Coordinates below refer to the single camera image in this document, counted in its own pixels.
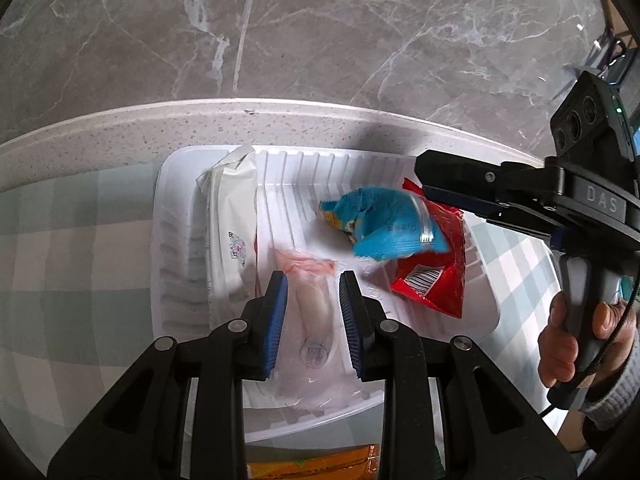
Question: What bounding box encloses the orange snack bar packet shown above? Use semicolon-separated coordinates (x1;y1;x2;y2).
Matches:
247;444;380;480

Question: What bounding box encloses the white long snack packet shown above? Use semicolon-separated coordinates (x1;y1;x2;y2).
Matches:
196;145;257;328

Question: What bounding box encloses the clear sausage snack packet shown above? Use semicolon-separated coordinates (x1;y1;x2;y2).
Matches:
272;249;359;412

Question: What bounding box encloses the person's right hand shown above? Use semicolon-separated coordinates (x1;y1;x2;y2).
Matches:
537;291;637;390

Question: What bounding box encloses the large red snack bag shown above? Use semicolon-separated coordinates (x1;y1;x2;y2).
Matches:
390;179;465;318

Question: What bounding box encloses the green checkered tablecloth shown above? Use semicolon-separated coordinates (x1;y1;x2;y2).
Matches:
1;163;558;473

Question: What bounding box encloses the white plastic tray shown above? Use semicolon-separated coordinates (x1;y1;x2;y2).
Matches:
151;146;500;442

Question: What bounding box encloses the grey sleeve forearm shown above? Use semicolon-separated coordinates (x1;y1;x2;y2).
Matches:
580;321;639;431

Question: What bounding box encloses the black camera box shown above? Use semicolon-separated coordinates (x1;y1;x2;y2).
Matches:
550;72;636;167

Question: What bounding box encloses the blue snack bag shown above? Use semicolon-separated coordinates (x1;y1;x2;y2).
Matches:
319;186;450;261

